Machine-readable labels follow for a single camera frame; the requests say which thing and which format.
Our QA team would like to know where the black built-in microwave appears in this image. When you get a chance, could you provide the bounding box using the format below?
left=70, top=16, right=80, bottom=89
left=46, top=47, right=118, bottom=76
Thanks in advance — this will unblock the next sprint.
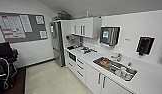
left=67, top=51, right=77, bottom=63

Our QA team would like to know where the black coffee maker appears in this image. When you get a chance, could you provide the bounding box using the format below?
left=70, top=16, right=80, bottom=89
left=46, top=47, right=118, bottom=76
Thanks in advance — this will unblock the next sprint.
left=65, top=34, right=75, bottom=45

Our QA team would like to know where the white wide drawer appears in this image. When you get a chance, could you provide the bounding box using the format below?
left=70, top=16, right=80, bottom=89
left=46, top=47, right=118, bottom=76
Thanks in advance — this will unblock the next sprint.
left=66, top=58, right=77, bottom=73

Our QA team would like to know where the stainless steel refrigerator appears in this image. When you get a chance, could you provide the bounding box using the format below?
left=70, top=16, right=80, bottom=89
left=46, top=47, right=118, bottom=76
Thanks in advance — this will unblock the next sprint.
left=50, top=20, right=67, bottom=68

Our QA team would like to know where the white kitchen drawer unit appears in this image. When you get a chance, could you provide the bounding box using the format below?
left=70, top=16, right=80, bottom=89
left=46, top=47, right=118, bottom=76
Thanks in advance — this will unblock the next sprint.
left=75, top=56, right=89, bottom=83

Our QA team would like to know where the bowl with orange leftovers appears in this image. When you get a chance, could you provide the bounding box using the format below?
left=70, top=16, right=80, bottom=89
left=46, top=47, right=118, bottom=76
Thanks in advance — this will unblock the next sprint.
left=100, top=59, right=111, bottom=67

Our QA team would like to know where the grey paper towel dispenser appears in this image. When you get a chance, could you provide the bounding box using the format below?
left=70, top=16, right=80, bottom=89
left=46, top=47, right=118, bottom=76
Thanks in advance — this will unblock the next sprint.
left=99, top=25, right=121, bottom=48

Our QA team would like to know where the light blue spray bottle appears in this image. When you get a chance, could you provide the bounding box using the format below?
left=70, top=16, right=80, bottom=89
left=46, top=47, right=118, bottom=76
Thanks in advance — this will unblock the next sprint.
left=85, top=10, right=90, bottom=19

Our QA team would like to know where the white two-door base cabinet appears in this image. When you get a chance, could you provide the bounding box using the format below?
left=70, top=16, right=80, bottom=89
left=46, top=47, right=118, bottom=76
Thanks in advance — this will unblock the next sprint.
left=86, top=64, right=132, bottom=94

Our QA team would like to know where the chrome sink faucet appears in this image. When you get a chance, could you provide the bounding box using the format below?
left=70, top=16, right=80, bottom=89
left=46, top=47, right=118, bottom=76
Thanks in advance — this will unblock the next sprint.
left=110, top=52, right=123, bottom=63

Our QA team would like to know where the stainless steel sink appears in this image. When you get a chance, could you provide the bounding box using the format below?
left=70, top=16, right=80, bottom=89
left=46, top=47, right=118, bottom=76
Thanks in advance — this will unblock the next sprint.
left=92, top=56, right=139, bottom=82

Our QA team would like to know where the white printed notice sheet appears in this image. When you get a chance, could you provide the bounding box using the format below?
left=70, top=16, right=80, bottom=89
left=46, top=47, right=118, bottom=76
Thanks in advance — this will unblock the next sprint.
left=39, top=30, right=48, bottom=39
left=35, top=15, right=45, bottom=25
left=19, top=14, right=33, bottom=33

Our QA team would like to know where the white dirty plate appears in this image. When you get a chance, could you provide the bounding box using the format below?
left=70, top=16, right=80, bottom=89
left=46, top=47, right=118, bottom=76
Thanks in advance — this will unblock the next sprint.
left=118, top=68, right=131, bottom=78

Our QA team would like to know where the small chrome soap pump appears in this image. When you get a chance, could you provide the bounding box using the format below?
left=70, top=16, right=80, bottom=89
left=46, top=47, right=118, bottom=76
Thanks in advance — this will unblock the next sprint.
left=128, top=61, right=133, bottom=68

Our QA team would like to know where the red and white calendar sheet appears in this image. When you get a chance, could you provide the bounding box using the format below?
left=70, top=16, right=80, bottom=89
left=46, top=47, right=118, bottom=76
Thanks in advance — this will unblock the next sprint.
left=0, top=15, right=27, bottom=42

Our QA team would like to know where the white wall cabinet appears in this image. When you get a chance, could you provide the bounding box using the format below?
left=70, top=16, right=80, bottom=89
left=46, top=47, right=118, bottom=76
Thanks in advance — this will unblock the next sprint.
left=70, top=17, right=102, bottom=39

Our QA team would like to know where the dark wire basket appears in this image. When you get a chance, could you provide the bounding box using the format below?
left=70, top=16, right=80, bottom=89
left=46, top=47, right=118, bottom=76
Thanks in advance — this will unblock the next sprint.
left=55, top=11, right=75, bottom=22

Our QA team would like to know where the grey wall frame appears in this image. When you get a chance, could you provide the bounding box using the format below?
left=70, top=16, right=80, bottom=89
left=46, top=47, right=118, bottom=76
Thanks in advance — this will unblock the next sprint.
left=0, top=12, right=49, bottom=44

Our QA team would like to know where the black wall soap dispenser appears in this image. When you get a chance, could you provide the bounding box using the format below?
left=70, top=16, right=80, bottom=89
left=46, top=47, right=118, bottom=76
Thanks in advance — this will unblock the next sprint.
left=135, top=35, right=156, bottom=57

